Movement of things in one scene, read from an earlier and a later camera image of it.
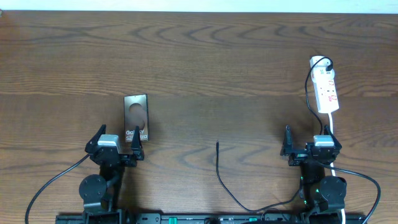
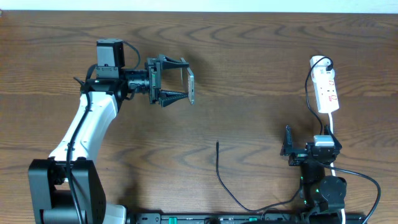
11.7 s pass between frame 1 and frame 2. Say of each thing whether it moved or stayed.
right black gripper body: stayed
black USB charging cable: stayed
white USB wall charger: stayed
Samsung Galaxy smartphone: moved
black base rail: stayed
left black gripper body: moved
